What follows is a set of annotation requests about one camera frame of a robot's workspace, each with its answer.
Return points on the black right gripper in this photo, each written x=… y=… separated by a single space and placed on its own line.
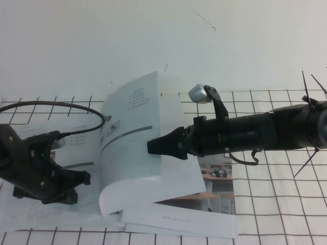
x=219 y=136

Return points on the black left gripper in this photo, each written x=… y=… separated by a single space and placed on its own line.
x=38 y=176

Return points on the white product catalogue book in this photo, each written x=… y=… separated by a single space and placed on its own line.
x=127 y=158

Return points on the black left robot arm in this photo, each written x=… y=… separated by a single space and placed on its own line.
x=5 y=158

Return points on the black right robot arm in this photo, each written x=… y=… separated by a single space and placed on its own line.
x=291 y=127

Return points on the closed catalogue with photo cover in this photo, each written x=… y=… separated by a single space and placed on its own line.
x=219 y=183

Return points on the white black-grid tablecloth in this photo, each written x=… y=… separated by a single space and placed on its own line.
x=276 y=204

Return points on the black zip tie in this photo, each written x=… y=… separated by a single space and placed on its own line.
x=306 y=163
x=319 y=84
x=305 y=86

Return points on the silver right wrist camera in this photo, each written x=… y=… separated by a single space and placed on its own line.
x=199 y=94

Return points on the black right camera bracket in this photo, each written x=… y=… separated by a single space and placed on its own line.
x=219 y=107

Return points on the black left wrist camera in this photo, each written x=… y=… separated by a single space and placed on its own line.
x=43 y=139

